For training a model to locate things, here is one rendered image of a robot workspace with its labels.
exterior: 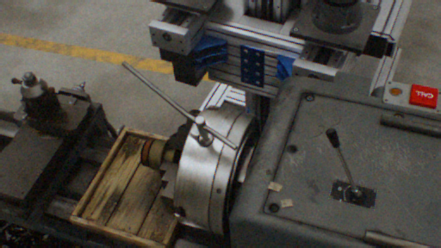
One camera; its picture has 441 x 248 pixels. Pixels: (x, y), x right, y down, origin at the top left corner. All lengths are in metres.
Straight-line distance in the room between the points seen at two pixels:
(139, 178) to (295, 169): 0.61
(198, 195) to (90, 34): 2.49
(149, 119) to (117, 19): 0.98
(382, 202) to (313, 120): 0.25
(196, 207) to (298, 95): 0.36
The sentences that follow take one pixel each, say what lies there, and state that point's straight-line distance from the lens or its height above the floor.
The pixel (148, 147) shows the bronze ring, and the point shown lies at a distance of 1.32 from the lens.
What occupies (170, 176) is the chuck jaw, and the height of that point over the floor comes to 1.11.
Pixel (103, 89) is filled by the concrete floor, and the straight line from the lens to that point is 3.11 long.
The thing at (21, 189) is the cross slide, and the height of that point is 0.97.
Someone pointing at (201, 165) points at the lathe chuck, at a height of 1.21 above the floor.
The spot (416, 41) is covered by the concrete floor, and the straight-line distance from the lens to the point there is 3.43.
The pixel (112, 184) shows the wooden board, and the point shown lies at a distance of 1.55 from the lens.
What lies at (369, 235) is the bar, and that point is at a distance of 1.00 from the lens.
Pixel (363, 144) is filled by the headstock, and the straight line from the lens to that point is 1.14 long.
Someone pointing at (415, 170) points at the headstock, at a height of 1.26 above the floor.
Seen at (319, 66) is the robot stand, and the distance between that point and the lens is 1.49.
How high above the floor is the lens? 2.14
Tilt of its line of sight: 50 degrees down
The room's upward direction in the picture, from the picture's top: 5 degrees counter-clockwise
